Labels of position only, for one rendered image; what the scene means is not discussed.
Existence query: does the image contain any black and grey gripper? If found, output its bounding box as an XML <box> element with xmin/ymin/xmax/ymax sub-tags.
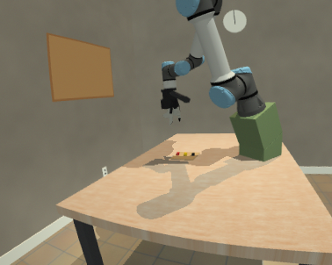
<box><xmin>161</xmin><ymin>88</ymin><xmax>181</xmax><ymax>125</ymax></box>

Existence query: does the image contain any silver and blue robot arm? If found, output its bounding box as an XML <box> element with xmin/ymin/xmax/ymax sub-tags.
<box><xmin>162</xmin><ymin>0</ymin><xmax>266</xmax><ymax>117</ymax></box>

